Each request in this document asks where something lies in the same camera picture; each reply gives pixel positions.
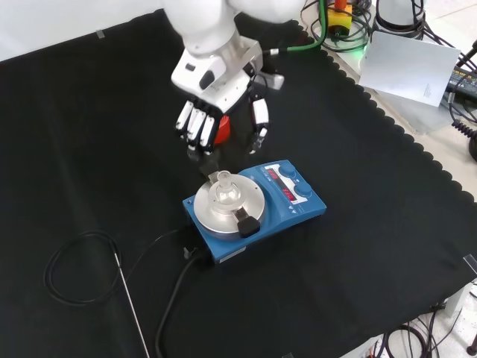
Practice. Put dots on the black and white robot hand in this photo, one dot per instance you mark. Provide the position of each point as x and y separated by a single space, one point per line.
216 91

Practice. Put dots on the blue-base heater with steel plate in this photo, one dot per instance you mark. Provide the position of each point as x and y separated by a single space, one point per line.
257 209

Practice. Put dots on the clear round-bottom glass flask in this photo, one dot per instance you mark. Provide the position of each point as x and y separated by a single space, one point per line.
224 190

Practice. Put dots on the black cloth bench cover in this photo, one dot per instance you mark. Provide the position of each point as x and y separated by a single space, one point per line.
208 209

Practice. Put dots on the yellow stop button box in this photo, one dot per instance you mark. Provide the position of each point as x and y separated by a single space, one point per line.
339 18

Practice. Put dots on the pale grey board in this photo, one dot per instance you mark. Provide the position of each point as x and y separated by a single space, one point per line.
408 69

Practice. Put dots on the thin steel temperature probe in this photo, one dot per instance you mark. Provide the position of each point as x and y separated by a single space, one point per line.
131 302

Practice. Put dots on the black power supply box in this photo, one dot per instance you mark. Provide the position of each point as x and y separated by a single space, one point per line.
462 78

